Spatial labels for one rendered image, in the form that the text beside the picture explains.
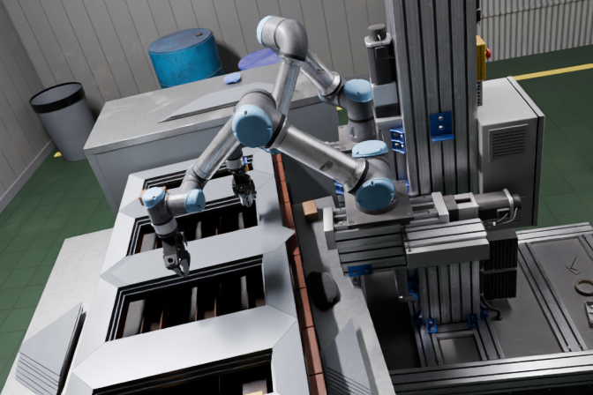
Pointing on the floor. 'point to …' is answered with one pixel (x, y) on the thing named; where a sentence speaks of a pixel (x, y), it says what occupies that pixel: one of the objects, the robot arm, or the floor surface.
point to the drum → (185, 57)
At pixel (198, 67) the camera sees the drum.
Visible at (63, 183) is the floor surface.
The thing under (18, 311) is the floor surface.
